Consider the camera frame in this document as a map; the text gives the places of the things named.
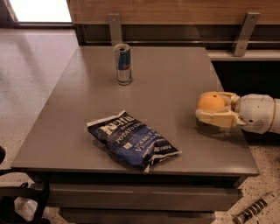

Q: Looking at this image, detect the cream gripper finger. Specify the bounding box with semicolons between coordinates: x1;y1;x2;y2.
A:
195;106;246;128
218;92;240;107

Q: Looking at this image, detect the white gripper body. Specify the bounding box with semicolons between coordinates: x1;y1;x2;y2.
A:
234;94;276;134

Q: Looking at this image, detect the orange fruit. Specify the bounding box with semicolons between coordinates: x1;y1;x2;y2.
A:
198;92;226;110

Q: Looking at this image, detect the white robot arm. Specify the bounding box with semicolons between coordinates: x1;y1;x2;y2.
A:
195;92;280;134

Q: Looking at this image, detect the blue potato chip bag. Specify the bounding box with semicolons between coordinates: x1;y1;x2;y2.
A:
87;111;180;172

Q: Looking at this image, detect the striped tube on floor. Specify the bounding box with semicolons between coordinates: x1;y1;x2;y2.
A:
233;192;279;224

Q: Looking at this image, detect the blue silver energy drink can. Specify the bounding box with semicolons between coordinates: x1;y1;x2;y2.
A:
114;43;131;86

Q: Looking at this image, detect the grey table drawer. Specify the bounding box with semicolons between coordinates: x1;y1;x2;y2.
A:
47;184;241;212

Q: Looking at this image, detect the black chair base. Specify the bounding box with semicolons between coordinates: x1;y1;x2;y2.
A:
0;145;52;224

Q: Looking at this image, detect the right metal wall bracket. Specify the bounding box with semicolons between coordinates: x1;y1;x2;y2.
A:
232;12;260;57

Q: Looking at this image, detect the metal wall bracket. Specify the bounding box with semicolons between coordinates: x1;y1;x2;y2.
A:
232;12;260;57
108;13;123;46

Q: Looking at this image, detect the left metal wall bracket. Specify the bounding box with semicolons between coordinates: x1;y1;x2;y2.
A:
108;13;123;46

